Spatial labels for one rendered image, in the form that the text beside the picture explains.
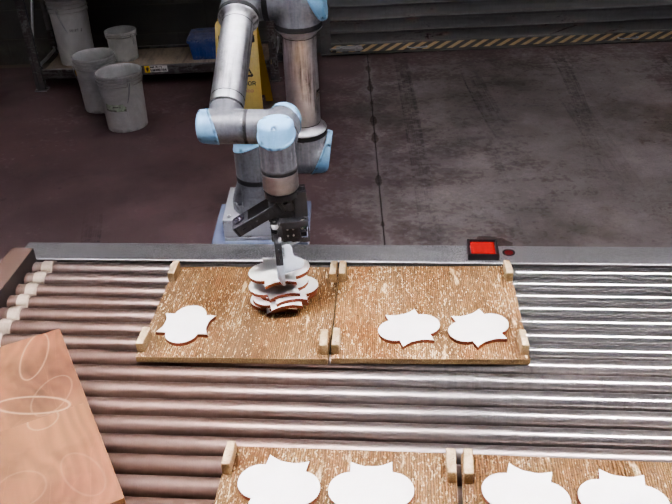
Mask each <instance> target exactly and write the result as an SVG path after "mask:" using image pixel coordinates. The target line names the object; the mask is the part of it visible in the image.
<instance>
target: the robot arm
mask: <svg viewBox="0 0 672 504"><path fill-rule="evenodd" d="M327 18H328V6H327V0H221V3H220V6H219V11H218V22H219V24H220V25H221V28H220V35H219V42H218V48H217V55H216V62H215V69H214V76H213V82H212V89H211V96H210V103H209V109H208V108H205V109H200V110H198V112H197V114H196V120H195V128H196V135H197V138H198V140H199V141H200V142H201V143H203V144H214V145H220V144H233V152H234V159H235V168H236V177H237V184H236V188H235V192H234V196H233V207H234V210H235V211H236V212H237V213H238V214H240V215H238V216H237V217H235V218H233V220H232V230H233V231H234V232H235V233H236V234H237V235H238V236H239V237H241V236H243V235H244V234H246V233H248V232H249V231H251V230H253V229H254V228H256V227H258V226H259V225H261V224H263V223H264V222H266V221H268V220H269V222H270V227H271V236H272V242H274V249H275V256H276V266H277V276H278V280H279V281H280V283H281V284H282V285H283V286H286V283H285V274H287V273H290V272H292V271H295V270H297V269H300V268H302V267H303V266H304V260H303V259H302V258H300V257H297V256H295V255H294V254H293V251H292V247H291V245H294V244H297V243H299V242H300V243H301V242H310V231H309V219H308V210H307V196H306V189H305V184H300V185H299V179H298V173H311V174H314V173H325V172H326V171H327V170H328V168H329V161H330V152H331V143H332V134H333V131H332V130H329V129H327V125H326V122H325V121H324V120H322V119H321V116H320V96H319V76H318V56H317V37H316V33H317V32H318V31H319V30H320V29H321V28H322V21H324V20H327ZM259 21H274V27H275V30H276V31H277V32H278V33H279V34H281V36H282V49H283V62H284V75H285V88H286V101H287V102H279V103H277V104H275V105H273V106H272V107H271V108H270V109H244V105H245V96H246V88H247V80H248V72H249V63H250V55H251V47H252V39H253V31H255V30H256V29H257V27H258V24H259ZM307 228H308V230H307ZM307 232H308V237H302V236H307ZM283 248H284V256H285V258H283V250H282V249H283Z"/></svg>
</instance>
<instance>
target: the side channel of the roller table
mask: <svg viewBox="0 0 672 504"><path fill-rule="evenodd" d="M35 262H37V260H36V256H35V253H34V249H33V248H11V250H10V251H9V252H8V253H7V254H6V256H5V257H4V258H3V259H2V261H1V262H0V308H2V307H7V299H8V297H9V296H11V295H16V294H15V292H16V287H17V285H18V284H24V277H25V275H26V274H27V273H32V266H33V264H34V263H35Z"/></svg>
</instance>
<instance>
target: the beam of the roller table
mask: <svg viewBox="0 0 672 504"><path fill-rule="evenodd" d="M291 247H292V251H293V254H294V255H295V256H297V257H300V258H302V259H304V260H306V261H308V263H309V265H330V264H331V261H338V265H339V264H340V261H346V264H347V265H393V266H503V260H510V263H511V266H512V267H593V268H672V247H568V246H498V249H499V260H468V253H467V246H435V245H302V244H294V245H291ZM25 248H33V249H34V253H35V256H36V260H37V262H44V261H57V262H92V263H172V262H173V261H179V262H180V263H192V264H260V263H263V259H262V258H276V256H275V249H274V244H169V243H36V242H30V243H28V244H27V245H26V247H25ZM505 249H511V250H514V251H515V254H514V255H513V256H506V255H504V254H503V253H502V251H503V250H505Z"/></svg>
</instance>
